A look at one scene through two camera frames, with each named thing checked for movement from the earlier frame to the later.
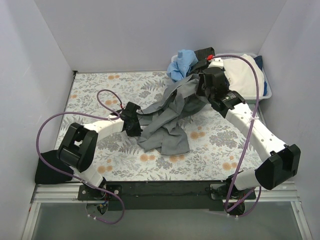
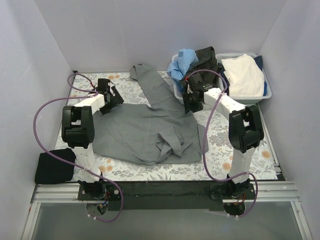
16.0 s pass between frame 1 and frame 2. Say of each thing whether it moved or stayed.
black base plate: stayed
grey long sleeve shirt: moved
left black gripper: moved
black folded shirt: stayed
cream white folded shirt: stayed
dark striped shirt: stayed
